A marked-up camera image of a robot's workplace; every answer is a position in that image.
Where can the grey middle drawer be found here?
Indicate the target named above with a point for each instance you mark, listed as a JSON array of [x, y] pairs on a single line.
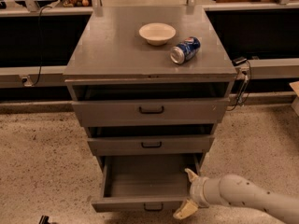
[[143, 140]]

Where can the black power adapter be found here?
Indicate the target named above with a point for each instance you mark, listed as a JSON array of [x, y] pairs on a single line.
[[238, 61]]

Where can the grey bottom drawer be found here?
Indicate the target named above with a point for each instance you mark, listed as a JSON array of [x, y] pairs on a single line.
[[150, 183]]

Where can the blue Pepsi can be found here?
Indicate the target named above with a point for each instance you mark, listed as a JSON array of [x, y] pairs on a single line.
[[185, 50]]

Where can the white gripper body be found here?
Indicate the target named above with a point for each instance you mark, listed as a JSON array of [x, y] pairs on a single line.
[[197, 190]]

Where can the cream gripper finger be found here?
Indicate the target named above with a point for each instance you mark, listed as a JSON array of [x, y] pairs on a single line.
[[192, 176], [188, 208]]

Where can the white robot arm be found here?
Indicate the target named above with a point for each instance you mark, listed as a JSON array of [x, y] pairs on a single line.
[[236, 191]]

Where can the grey top drawer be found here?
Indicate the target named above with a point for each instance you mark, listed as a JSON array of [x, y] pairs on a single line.
[[95, 108]]

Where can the white ceramic bowl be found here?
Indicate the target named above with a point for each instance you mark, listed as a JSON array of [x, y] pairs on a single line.
[[157, 34]]

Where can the grey drawer cabinet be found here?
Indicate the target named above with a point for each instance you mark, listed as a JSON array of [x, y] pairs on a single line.
[[111, 55]]

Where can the black object on floor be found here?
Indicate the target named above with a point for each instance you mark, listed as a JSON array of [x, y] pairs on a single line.
[[44, 220]]

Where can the grey drawer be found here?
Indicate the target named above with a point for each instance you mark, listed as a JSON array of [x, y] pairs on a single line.
[[150, 183], [143, 140], [95, 108]]

